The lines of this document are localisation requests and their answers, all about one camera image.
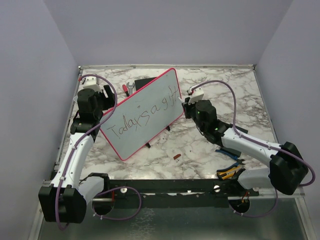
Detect red handled screwdriver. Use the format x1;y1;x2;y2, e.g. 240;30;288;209
122;84;130;97

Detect blue handled pliers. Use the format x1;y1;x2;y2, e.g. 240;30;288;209
215;149;245;172

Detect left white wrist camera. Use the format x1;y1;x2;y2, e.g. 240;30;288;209
78;76;101;92

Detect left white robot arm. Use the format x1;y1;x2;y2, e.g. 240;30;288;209
38;84;117;224

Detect silver wrench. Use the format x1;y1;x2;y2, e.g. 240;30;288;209
126;82;135;96

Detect yellow utility knife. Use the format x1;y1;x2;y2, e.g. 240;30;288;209
216;168;240;180

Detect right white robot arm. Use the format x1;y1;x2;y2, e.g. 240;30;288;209
182;97;309;196

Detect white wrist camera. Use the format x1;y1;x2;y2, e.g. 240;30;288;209
78;76;101;92
187;85;204;105

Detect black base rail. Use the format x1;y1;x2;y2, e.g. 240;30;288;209
93;178;259;209

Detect pink framed whiteboard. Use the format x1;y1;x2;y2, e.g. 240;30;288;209
100;68;184;161

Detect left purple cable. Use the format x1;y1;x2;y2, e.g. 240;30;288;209
56;73;118;230

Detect red marker cap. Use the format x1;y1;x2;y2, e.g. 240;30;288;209
173;154;181;160

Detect black box rear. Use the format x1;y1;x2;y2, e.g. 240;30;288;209
134;77;156;91

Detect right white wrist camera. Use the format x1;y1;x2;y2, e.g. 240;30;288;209
187;85;204;105

